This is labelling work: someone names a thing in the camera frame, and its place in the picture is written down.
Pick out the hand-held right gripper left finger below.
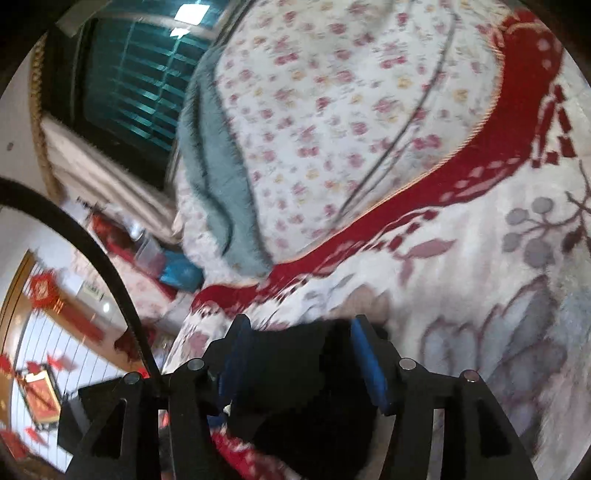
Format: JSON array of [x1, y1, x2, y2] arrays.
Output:
[[65, 315, 253, 480]]

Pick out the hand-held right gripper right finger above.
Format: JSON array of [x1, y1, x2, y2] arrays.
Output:
[[349, 315, 539, 480]]

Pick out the black pants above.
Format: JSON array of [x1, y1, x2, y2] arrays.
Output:
[[222, 318, 402, 480]]

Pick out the blue bag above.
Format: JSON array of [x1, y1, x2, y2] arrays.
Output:
[[159, 251, 204, 291]]

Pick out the clear plastic box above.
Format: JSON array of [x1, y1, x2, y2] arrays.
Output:
[[134, 233, 167, 278]]

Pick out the red and white patterned blanket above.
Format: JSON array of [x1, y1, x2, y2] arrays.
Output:
[[161, 9, 591, 480]]

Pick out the grey fleece blanket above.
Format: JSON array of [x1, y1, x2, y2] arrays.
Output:
[[178, 46, 274, 278]]

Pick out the red framed picture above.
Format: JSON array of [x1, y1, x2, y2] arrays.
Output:
[[21, 364, 63, 423]]

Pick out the floral bedsheet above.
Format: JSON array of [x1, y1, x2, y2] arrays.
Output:
[[175, 0, 522, 273]]

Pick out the beige curtain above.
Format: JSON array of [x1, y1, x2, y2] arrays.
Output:
[[32, 113, 185, 243]]

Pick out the window with blinds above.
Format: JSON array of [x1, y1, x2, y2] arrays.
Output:
[[46, 0, 259, 188]]

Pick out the black cable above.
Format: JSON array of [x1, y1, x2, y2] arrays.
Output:
[[0, 178, 163, 398]]

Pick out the red knot wall ornament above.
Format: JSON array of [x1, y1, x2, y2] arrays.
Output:
[[25, 270, 65, 315]]

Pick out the braided golden rope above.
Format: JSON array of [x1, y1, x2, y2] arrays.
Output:
[[28, 37, 63, 200]]

